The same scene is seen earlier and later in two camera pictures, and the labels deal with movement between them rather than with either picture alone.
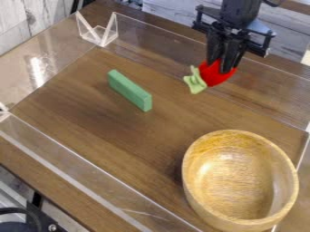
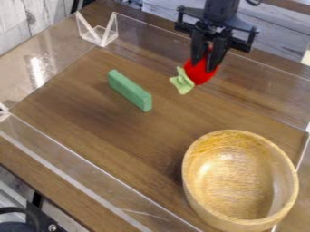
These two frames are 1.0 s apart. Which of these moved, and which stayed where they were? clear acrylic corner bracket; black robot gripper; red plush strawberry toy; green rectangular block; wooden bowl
Moved: black robot gripper; red plush strawberry toy
Stayed: green rectangular block; wooden bowl; clear acrylic corner bracket
